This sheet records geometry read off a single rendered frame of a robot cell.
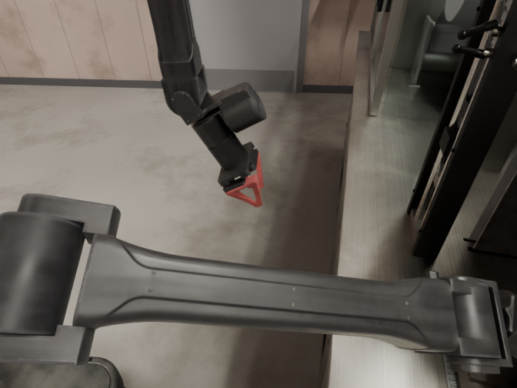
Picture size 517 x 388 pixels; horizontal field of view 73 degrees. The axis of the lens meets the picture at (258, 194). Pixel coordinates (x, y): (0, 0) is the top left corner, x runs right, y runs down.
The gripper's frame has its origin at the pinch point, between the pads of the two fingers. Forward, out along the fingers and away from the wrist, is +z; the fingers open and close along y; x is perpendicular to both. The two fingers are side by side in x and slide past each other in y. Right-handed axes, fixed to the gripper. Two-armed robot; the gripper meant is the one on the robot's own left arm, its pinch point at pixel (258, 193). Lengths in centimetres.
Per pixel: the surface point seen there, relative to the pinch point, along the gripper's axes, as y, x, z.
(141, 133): 206, 153, 34
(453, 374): -27.4, -22.7, 29.7
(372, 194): 20.2, -18.7, 27.5
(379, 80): 68, -33, 20
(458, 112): 8.4, -40.4, 5.3
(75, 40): 307, 209, -53
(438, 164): 8.3, -34.7, 15.6
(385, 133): 55, -28, 33
